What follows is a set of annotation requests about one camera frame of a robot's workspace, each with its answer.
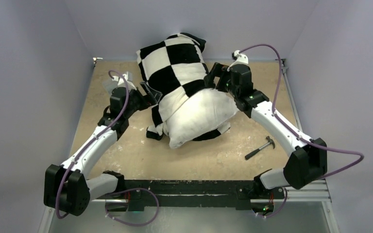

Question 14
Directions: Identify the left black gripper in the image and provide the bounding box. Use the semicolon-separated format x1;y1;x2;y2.
124;82;161;118

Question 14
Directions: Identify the black white checkered pillowcase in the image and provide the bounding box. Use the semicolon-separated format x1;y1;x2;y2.
136;33;227;141

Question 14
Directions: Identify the white pillow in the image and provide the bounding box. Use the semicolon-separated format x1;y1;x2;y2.
166;88;238;149

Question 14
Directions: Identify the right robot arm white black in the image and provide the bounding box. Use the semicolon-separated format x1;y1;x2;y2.
204;63;327;198

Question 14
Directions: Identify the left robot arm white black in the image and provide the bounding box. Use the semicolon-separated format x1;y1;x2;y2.
43;82;163;218

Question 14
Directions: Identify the clear plastic organizer box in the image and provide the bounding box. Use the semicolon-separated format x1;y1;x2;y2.
102;78;118;95

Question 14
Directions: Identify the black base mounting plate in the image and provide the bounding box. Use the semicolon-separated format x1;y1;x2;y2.
101;180;285;213

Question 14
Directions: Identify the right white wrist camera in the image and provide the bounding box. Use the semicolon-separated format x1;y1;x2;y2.
228;50;249;69

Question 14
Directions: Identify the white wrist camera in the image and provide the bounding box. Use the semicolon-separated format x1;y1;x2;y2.
228;50;249;69
112;71;136;91

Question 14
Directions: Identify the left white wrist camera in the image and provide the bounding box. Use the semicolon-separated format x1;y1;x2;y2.
112;71;136;91

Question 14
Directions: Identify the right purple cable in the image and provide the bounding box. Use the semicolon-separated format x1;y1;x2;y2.
239;44;365;181

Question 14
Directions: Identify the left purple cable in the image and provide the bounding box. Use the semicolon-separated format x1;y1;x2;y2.
55;70;130;219

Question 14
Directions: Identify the black handled hammer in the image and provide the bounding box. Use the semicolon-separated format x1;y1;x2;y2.
244;136;275;160

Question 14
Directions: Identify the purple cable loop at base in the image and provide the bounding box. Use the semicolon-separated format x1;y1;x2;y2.
104;188;160;228

